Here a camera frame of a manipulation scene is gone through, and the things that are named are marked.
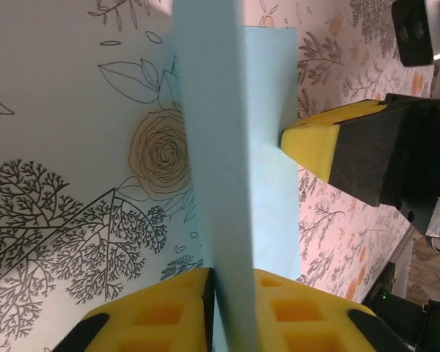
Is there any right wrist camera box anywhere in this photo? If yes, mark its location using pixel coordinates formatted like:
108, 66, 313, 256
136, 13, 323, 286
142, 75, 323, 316
391, 0, 440, 67

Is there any light blue paper sheet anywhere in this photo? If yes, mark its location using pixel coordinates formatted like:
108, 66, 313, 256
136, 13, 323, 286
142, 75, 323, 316
160, 0, 302, 352

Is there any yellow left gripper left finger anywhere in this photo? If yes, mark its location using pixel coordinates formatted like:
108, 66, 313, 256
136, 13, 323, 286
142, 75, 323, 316
53, 266, 216, 352

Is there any floral patterned table cover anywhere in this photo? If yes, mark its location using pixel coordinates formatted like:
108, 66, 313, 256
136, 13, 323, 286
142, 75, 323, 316
0, 0, 440, 352

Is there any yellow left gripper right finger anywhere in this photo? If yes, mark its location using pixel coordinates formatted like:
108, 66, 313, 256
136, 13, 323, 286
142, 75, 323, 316
254, 268, 414, 352

